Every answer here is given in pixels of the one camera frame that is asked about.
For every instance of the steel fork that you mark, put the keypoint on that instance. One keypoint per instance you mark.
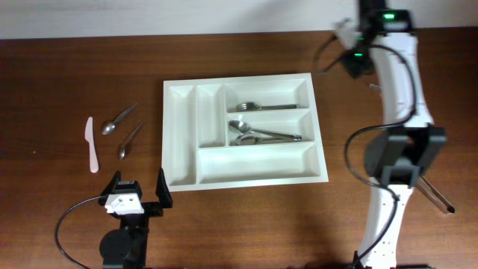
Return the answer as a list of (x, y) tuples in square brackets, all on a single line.
[(375, 87), (253, 106)]

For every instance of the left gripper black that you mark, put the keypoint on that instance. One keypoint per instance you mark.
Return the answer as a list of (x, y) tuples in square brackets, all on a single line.
[(156, 208)]

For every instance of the white plastic cutlery tray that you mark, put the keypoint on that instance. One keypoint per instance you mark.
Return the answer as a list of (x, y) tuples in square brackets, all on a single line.
[(198, 151)]

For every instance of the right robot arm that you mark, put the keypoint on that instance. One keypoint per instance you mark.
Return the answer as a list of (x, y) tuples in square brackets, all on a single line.
[(408, 140)]

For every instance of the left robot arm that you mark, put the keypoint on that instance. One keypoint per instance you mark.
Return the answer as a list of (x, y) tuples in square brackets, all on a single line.
[(126, 246)]

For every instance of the large steel spoon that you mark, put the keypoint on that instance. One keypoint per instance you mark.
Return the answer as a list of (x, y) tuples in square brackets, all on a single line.
[(241, 127), (250, 139)]

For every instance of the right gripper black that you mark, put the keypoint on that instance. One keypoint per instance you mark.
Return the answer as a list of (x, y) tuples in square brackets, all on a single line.
[(357, 66)]

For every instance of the small steel teaspoon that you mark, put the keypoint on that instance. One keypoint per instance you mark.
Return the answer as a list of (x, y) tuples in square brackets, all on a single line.
[(123, 147), (109, 126)]

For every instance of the steel tongs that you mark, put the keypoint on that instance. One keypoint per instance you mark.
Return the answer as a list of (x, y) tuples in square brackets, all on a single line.
[(435, 197)]

